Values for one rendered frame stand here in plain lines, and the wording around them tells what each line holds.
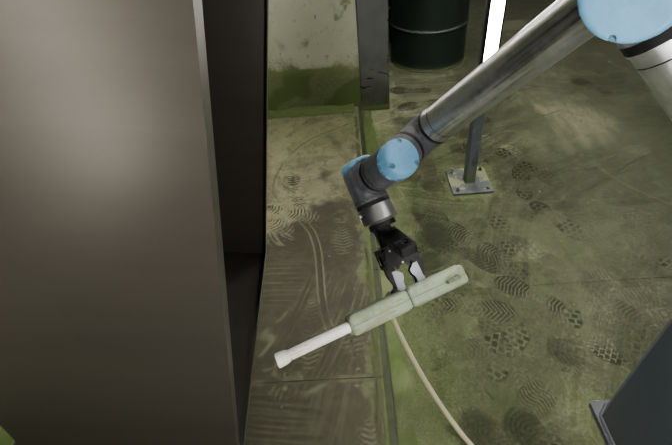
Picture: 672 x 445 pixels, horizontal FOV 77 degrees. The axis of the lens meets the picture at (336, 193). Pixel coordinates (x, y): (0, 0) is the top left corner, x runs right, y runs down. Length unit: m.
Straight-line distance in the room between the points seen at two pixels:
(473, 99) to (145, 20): 0.72
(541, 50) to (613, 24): 0.23
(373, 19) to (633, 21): 2.08
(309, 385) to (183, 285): 1.10
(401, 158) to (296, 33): 1.77
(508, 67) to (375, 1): 1.77
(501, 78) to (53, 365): 0.84
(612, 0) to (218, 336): 0.61
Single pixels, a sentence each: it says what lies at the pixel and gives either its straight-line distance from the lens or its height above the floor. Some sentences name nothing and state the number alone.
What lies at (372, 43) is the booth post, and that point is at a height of 0.45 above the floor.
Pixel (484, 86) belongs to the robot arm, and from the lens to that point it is 0.91.
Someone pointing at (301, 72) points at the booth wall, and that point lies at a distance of 2.73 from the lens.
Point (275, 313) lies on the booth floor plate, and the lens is 1.71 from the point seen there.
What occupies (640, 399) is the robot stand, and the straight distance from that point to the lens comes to 1.42.
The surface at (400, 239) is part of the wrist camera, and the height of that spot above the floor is 0.68.
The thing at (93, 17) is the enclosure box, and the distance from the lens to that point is 0.33.
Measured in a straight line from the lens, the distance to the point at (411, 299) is 1.03.
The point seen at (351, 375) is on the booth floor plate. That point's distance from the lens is 1.54.
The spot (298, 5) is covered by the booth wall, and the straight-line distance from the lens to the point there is 2.59.
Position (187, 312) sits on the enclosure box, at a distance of 0.52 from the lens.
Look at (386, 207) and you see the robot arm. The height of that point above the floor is 0.71.
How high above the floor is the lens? 1.42
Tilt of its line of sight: 40 degrees down
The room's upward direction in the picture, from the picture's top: 7 degrees counter-clockwise
